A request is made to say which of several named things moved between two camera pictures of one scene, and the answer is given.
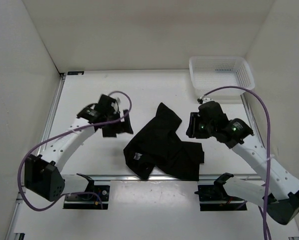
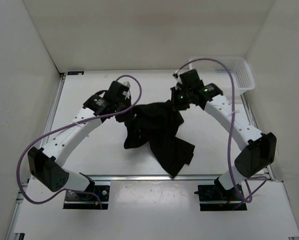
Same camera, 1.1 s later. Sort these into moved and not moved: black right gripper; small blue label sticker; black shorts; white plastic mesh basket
Moved: black right gripper; black shorts
Not moved: small blue label sticker; white plastic mesh basket
